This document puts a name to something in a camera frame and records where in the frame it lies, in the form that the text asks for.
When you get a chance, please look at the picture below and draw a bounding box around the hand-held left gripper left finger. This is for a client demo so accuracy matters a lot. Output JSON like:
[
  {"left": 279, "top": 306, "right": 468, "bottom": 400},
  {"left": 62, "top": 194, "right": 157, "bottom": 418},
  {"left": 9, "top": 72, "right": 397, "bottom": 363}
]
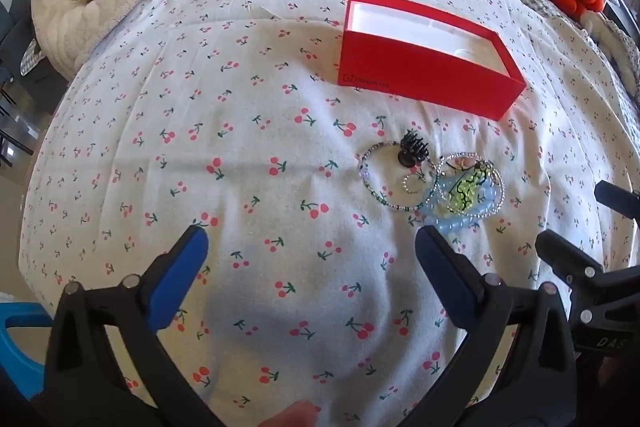
[{"left": 44, "top": 224, "right": 226, "bottom": 427}]

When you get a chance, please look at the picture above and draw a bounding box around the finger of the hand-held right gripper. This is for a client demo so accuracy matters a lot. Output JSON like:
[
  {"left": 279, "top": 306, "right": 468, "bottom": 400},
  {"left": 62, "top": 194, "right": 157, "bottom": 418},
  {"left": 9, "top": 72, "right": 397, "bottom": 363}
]
[
  {"left": 535, "top": 229, "right": 607, "bottom": 293},
  {"left": 594, "top": 180, "right": 640, "bottom": 214}
]

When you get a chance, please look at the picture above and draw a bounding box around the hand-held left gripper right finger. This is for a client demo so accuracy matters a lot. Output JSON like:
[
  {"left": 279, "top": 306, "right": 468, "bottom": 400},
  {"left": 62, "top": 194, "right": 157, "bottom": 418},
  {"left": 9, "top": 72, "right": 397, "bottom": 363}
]
[{"left": 400, "top": 225, "right": 578, "bottom": 427}]

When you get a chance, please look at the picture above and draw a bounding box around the blue bead bracelet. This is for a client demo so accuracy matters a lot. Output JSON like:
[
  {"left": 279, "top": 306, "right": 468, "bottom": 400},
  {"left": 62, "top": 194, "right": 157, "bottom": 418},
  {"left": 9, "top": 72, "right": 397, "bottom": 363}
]
[{"left": 417, "top": 172, "right": 502, "bottom": 240}]

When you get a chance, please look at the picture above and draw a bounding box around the green bead bracelet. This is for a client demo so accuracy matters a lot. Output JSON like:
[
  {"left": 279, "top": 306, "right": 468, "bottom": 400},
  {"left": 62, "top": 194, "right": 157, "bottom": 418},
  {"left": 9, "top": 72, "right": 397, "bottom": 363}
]
[{"left": 446, "top": 166, "right": 494, "bottom": 214}]

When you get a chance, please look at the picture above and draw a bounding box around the large rhinestone hoop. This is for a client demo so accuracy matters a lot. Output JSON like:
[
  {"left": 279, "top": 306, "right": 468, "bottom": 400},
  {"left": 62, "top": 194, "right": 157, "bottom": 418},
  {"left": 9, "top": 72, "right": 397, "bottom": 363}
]
[{"left": 434, "top": 152, "right": 507, "bottom": 219}]

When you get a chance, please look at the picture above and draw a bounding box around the black hair claw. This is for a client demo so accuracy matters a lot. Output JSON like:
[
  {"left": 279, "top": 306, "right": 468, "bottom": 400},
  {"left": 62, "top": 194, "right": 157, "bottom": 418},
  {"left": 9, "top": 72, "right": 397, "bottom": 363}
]
[{"left": 397, "top": 130, "right": 426, "bottom": 168}]

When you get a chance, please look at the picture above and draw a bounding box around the small multicolour bead bracelet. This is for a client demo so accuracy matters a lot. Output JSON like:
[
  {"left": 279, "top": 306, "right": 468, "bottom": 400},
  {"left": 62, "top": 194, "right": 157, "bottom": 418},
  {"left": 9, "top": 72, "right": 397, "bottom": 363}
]
[{"left": 357, "top": 142, "right": 441, "bottom": 211}]

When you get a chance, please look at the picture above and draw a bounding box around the red cardboard box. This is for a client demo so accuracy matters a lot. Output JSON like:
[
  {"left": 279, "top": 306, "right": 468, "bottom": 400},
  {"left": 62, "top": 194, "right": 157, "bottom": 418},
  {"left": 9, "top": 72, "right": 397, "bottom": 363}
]
[{"left": 336, "top": 0, "right": 527, "bottom": 122}]

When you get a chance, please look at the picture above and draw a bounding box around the person's left hand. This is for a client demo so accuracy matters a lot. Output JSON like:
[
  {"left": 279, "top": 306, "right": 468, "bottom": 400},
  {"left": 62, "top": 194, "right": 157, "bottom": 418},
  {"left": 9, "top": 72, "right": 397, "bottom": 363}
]
[{"left": 262, "top": 399, "right": 322, "bottom": 427}]

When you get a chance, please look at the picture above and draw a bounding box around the cherry print bed sheet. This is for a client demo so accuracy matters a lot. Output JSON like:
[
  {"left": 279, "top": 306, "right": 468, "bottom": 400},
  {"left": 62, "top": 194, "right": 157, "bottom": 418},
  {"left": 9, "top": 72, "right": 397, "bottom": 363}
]
[{"left": 20, "top": 0, "right": 640, "bottom": 427}]

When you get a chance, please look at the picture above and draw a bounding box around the fluffy floral cushion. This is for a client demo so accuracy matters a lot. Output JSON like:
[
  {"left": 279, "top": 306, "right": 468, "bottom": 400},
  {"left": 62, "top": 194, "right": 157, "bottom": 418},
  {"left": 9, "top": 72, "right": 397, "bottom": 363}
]
[{"left": 581, "top": 11, "right": 640, "bottom": 88}]

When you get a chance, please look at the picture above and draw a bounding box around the blue plastic stool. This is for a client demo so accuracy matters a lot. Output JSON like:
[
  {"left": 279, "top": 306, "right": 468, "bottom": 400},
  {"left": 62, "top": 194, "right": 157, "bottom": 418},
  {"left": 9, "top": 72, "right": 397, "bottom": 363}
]
[{"left": 0, "top": 302, "right": 57, "bottom": 404}]

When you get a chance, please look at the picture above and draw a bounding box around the dark chair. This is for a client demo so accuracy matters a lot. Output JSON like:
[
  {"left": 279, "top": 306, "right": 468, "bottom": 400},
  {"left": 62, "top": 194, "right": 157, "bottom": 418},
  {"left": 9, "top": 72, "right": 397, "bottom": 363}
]
[{"left": 0, "top": 0, "right": 43, "bottom": 168}]

